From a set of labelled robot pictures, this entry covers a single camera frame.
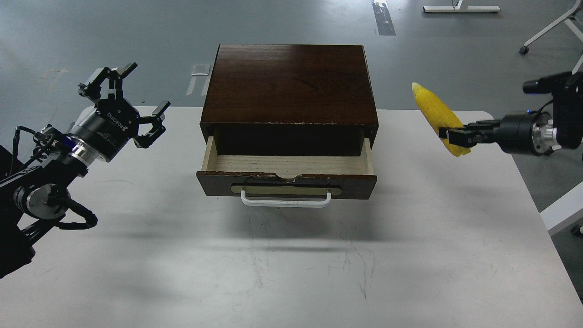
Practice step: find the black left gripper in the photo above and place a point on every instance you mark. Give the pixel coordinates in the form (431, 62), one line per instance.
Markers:
(105, 130)

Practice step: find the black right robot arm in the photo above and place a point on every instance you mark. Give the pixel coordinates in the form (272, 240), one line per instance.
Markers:
(567, 108)

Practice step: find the white table foot bar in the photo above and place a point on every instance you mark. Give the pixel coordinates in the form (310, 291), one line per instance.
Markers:
(459, 6)

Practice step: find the yellow corn cob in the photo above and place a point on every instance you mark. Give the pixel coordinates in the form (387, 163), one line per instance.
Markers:
(435, 111)

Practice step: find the wooden drawer with white handle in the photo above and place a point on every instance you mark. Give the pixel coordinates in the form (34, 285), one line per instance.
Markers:
(288, 181)

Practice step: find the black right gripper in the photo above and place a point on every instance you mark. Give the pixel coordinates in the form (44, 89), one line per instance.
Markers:
(516, 133)

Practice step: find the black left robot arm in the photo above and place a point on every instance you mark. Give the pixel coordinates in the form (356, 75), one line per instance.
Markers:
(35, 174)

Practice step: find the dark wooden cabinet box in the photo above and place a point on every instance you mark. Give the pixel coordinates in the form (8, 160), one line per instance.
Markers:
(290, 99)

